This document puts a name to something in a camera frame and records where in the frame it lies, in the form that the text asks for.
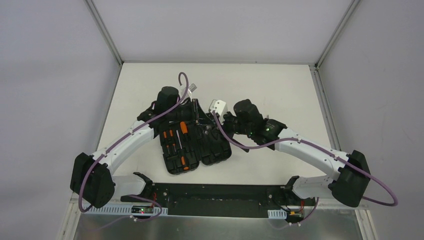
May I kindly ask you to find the small orange black screwdriver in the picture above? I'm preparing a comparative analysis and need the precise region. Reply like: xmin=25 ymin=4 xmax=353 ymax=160
xmin=162 ymin=131 xmax=170 ymax=155

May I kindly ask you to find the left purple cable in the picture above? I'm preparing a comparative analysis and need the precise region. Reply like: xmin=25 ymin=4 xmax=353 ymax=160
xmin=78 ymin=72 xmax=190 ymax=223

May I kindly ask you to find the white cable duct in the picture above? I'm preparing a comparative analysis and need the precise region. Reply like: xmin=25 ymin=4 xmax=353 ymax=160
xmin=85 ymin=203 xmax=169 ymax=217
xmin=267 ymin=209 xmax=287 ymax=220

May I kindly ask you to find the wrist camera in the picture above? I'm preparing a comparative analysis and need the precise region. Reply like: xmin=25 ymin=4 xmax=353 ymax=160
xmin=208 ymin=99 xmax=228 ymax=116
xmin=179 ymin=83 xmax=197 ymax=101

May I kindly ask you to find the purple cable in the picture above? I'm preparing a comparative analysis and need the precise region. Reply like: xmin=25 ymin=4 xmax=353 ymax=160
xmin=211 ymin=111 xmax=399 ymax=229
xmin=78 ymin=72 xmax=190 ymax=223

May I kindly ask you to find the black plastic tool case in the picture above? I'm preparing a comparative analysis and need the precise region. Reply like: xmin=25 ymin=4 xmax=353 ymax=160
xmin=158 ymin=113 xmax=232 ymax=175

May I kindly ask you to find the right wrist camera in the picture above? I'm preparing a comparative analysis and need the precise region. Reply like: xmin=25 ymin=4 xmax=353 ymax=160
xmin=208 ymin=99 xmax=228 ymax=116

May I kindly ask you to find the aluminium frame rail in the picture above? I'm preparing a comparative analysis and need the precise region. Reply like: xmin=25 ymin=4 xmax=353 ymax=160
xmin=69 ymin=193 xmax=369 ymax=210

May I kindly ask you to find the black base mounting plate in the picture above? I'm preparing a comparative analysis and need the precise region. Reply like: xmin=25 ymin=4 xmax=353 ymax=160
xmin=139 ymin=183 xmax=302 ymax=219

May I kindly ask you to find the flat screwdriver in case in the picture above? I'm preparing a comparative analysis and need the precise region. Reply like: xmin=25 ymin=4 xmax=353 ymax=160
xmin=176 ymin=130 xmax=190 ymax=171

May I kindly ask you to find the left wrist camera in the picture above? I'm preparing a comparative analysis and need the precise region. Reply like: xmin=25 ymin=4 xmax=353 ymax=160
xmin=179 ymin=83 xmax=197 ymax=101

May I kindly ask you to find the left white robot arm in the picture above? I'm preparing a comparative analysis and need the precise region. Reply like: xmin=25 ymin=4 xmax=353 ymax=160
xmin=70 ymin=83 xmax=197 ymax=212

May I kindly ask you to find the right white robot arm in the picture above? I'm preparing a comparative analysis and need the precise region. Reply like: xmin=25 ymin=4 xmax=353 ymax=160
xmin=212 ymin=99 xmax=370 ymax=208

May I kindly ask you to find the left white cable duct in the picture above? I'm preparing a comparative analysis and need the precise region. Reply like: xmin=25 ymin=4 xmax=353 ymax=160
xmin=85 ymin=203 xmax=169 ymax=217

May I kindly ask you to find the large orange black screwdriver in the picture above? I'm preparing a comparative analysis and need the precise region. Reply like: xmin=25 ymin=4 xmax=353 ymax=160
xmin=179 ymin=121 xmax=190 ymax=149

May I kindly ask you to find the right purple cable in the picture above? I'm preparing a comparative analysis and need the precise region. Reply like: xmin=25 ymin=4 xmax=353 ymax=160
xmin=211 ymin=111 xmax=399 ymax=229

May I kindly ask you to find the right white cable duct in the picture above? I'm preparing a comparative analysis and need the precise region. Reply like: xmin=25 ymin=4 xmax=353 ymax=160
xmin=267 ymin=209 xmax=287 ymax=220

